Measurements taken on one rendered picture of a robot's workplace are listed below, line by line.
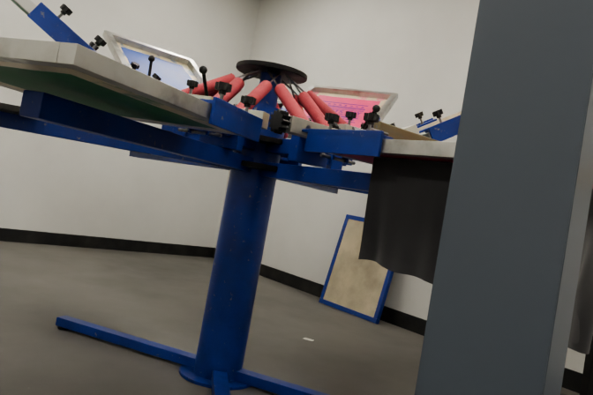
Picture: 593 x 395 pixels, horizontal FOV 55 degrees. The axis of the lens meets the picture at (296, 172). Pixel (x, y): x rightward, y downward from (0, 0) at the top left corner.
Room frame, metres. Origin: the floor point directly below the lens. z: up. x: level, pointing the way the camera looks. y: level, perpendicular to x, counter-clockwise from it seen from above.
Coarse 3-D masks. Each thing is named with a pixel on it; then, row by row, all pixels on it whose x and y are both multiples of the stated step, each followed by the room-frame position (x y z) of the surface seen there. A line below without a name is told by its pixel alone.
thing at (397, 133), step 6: (378, 126) 1.65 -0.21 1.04; (384, 126) 1.66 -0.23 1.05; (390, 126) 1.67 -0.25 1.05; (390, 132) 1.68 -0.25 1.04; (396, 132) 1.69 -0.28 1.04; (402, 132) 1.71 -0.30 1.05; (408, 132) 1.73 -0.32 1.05; (396, 138) 1.70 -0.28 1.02; (402, 138) 1.71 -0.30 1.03; (408, 138) 1.73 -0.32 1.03; (414, 138) 1.75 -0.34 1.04; (420, 138) 1.77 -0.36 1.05; (426, 138) 1.79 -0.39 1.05
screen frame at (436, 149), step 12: (384, 144) 1.49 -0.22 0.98; (396, 144) 1.46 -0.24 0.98; (408, 144) 1.43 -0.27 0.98; (420, 144) 1.40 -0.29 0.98; (432, 144) 1.37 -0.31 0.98; (444, 144) 1.34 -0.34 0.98; (408, 156) 1.47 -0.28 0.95; (420, 156) 1.42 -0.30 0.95; (432, 156) 1.37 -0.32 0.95; (444, 156) 1.34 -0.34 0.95
